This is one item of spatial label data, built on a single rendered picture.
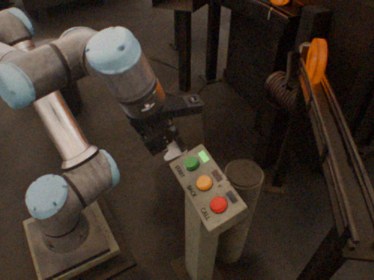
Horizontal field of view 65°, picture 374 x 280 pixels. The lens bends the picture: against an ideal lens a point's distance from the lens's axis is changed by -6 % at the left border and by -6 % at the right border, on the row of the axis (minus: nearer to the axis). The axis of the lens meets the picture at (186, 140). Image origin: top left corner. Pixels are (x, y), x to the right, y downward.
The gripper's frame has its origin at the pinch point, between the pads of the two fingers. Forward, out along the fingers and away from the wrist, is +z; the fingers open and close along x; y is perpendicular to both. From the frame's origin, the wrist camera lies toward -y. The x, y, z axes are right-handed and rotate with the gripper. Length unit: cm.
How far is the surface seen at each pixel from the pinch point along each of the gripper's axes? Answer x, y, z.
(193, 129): -71, -14, 76
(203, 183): 7.9, 0.4, 5.5
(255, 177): 6.7, -13.9, 20.3
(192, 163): 0.8, 0.1, 5.5
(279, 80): -32, -51, 33
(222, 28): -185, -96, 106
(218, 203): 15.1, 0.1, 5.5
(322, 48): -13, -57, 9
